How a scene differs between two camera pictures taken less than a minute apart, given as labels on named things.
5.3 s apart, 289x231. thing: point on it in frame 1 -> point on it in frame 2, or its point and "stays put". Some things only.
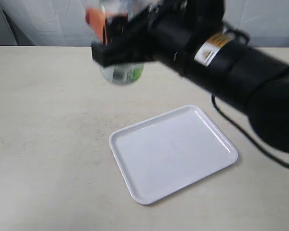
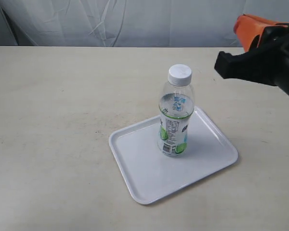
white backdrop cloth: (63, 22) stays put
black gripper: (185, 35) -> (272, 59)
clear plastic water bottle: (124, 73) -> (176, 106)
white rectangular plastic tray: (166, 154) stays put
